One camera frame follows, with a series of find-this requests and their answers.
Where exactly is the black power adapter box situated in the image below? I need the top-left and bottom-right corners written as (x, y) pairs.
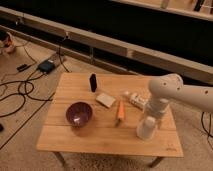
top-left (37, 60), bottom-right (55, 74)

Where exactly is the white sponge pad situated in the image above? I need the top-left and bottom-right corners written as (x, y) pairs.
top-left (96, 93), bottom-right (116, 108)

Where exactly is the black cable right side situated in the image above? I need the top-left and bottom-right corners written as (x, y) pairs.
top-left (200, 111), bottom-right (213, 151)

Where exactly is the black floor cable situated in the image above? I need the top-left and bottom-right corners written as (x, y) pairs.
top-left (0, 43), bottom-right (68, 151)

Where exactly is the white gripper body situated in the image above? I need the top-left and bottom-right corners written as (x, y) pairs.
top-left (145, 96), bottom-right (169, 118)

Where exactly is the orange carrot toy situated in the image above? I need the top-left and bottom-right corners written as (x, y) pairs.
top-left (115, 101), bottom-right (125, 126)

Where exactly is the purple bowl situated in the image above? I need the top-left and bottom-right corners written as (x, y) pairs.
top-left (66, 102), bottom-right (93, 127)

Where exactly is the wooden table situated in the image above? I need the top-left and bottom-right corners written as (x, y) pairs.
top-left (37, 73), bottom-right (183, 158)

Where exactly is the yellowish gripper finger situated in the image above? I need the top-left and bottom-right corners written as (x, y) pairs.
top-left (156, 118), bottom-right (162, 129)

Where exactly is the black eraser block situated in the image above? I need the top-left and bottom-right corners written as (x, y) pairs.
top-left (89, 74), bottom-right (97, 92)

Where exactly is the small black plug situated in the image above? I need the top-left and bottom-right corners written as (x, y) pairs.
top-left (16, 64), bottom-right (28, 72)

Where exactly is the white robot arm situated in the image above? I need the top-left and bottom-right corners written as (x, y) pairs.
top-left (145, 74), bottom-right (213, 120)

